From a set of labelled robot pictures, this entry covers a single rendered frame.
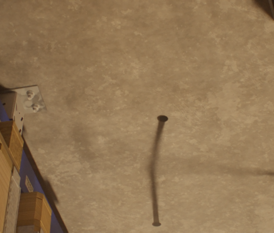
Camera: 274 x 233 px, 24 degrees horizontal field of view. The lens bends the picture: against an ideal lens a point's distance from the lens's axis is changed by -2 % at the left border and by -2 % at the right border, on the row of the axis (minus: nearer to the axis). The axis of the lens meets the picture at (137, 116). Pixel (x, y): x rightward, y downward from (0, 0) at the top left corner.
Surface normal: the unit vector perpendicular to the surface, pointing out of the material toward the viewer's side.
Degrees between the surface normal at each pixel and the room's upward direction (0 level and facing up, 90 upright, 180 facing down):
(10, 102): 90
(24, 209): 90
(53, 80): 0
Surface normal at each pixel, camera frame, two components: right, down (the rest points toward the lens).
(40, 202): 0.56, -0.57
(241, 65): 0.00, 0.72
